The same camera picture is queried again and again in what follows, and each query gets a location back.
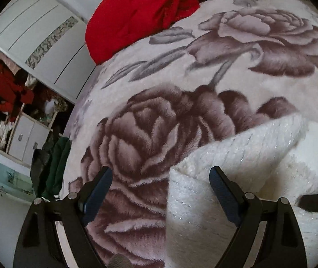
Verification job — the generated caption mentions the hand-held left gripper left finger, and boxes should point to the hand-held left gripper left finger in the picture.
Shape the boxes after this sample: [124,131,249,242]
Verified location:
[13,166,113,268]

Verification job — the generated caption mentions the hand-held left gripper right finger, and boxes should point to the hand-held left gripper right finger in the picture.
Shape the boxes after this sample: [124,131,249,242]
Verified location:
[208,166,307,268]

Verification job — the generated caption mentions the white knit sweater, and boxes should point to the white knit sweater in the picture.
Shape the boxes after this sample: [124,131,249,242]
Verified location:
[166,113,318,268]

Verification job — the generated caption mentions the dark green clothes pile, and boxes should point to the dark green clothes pile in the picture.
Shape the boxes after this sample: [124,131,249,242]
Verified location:
[30,135,72,201]

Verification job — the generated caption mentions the white drawer unit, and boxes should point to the white drawer unit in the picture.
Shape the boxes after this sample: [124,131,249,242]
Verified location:
[6,112,55,162]

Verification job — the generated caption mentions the floral plush blanket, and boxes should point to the floral plush blanket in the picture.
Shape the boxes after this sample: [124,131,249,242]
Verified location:
[60,0,318,268]

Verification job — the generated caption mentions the white wardrobe door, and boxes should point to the white wardrobe door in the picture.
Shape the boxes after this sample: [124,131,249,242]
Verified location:
[0,0,98,104]

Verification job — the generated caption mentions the red quilt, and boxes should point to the red quilt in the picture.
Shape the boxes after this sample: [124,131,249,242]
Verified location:
[85,0,218,65]

